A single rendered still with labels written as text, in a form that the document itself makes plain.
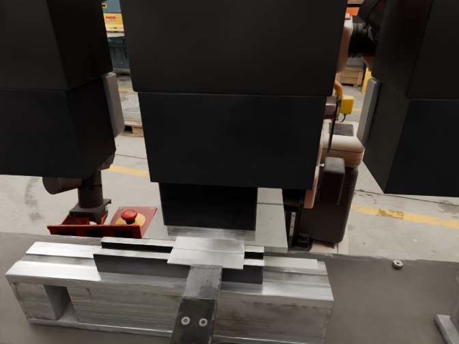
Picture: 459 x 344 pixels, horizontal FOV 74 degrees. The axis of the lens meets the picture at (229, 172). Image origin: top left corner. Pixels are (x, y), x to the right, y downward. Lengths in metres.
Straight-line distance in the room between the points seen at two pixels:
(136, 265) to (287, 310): 0.18
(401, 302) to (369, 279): 0.05
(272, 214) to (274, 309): 0.12
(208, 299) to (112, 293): 0.14
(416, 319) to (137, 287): 0.38
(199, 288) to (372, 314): 0.27
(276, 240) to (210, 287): 0.11
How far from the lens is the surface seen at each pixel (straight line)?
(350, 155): 1.26
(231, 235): 0.35
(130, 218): 0.78
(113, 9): 6.68
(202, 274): 0.34
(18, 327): 0.54
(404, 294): 0.55
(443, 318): 0.53
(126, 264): 0.39
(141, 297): 0.41
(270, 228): 0.40
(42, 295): 0.47
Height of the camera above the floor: 1.25
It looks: 29 degrees down
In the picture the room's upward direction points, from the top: straight up
